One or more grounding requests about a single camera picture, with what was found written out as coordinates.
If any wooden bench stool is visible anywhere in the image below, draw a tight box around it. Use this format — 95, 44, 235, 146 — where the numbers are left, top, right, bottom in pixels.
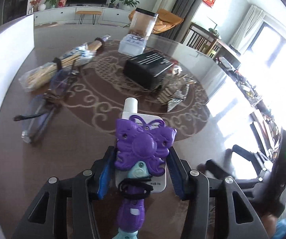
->
75, 10, 102, 25

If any bagged wooden sticks bundle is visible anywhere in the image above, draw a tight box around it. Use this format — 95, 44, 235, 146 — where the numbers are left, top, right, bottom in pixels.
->
19, 34, 111, 92

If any green potted plant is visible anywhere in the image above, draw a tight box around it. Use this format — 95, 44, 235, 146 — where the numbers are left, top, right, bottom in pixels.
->
119, 0, 140, 11

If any purple butterfly toy wand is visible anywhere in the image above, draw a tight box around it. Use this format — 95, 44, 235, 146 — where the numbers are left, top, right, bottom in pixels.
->
114, 115, 177, 238

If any clear jar black lid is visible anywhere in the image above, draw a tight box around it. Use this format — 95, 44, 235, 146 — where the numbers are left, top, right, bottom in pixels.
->
128, 8, 158, 40

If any orange lounge chair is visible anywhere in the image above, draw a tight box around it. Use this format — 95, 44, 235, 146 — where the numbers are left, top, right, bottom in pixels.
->
128, 9, 183, 34

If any white cosmetic tube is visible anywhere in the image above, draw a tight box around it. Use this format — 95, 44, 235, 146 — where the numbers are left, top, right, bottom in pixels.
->
115, 97, 166, 193

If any white tv cabinet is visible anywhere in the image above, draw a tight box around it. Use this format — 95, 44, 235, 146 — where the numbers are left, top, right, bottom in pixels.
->
34, 7, 131, 26

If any clear cartoon plastic case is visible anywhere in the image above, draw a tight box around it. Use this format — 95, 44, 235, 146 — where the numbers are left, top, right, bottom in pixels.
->
118, 34, 147, 57

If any red flowers white vase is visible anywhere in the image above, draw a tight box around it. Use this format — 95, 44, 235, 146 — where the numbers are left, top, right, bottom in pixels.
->
30, 0, 46, 12

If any grey curtain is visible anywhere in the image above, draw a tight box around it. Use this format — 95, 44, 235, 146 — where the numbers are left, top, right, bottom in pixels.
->
164, 0, 202, 43

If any black cardboard box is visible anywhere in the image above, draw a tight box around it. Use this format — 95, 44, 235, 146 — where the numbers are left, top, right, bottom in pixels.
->
123, 51, 174, 91

